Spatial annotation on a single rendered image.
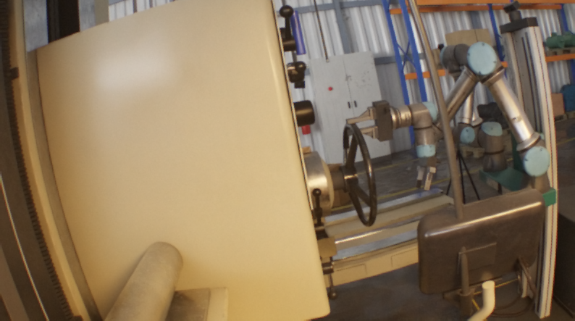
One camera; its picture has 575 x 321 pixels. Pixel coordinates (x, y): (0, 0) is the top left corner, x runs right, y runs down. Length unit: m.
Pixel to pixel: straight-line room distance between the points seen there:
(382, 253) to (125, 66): 1.74
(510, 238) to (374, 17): 8.60
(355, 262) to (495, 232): 1.41
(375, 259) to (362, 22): 7.40
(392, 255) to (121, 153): 1.66
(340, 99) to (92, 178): 7.60
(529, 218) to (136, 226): 0.94
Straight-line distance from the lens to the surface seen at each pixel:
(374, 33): 9.33
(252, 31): 1.00
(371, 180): 1.41
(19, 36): 1.11
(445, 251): 0.99
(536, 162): 1.54
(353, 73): 8.52
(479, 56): 1.49
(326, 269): 1.24
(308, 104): 1.27
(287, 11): 1.04
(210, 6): 1.02
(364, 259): 2.33
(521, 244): 1.07
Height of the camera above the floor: 1.61
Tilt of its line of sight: 6 degrees down
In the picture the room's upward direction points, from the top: 11 degrees counter-clockwise
